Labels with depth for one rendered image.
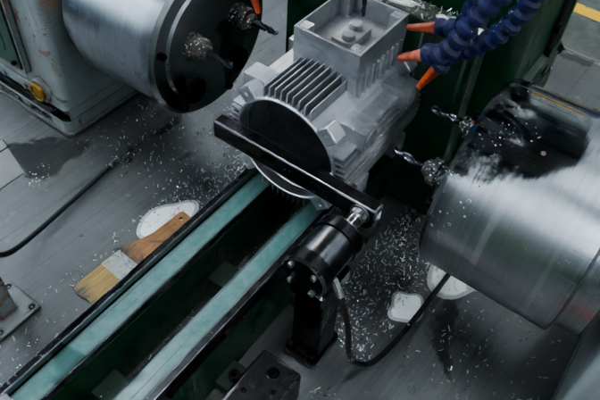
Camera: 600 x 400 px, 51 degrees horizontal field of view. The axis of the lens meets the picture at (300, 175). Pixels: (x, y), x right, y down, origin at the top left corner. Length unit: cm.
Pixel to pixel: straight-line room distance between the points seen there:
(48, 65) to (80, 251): 31
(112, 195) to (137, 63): 27
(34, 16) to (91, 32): 12
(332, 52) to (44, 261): 53
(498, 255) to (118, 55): 57
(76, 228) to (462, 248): 61
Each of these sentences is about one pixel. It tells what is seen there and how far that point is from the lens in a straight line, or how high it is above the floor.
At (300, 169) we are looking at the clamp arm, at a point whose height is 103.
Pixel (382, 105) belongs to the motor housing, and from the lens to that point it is 84.
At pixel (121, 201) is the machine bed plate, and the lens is 107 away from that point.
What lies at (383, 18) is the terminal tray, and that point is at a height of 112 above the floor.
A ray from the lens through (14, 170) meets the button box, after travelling 81.
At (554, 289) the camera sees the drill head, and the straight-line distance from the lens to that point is 70.
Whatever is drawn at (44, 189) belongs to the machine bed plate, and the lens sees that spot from 112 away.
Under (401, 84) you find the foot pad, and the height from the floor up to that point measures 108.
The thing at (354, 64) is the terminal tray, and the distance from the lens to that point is 79.
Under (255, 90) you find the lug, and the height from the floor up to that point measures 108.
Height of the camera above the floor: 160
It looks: 47 degrees down
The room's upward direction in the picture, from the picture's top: 4 degrees clockwise
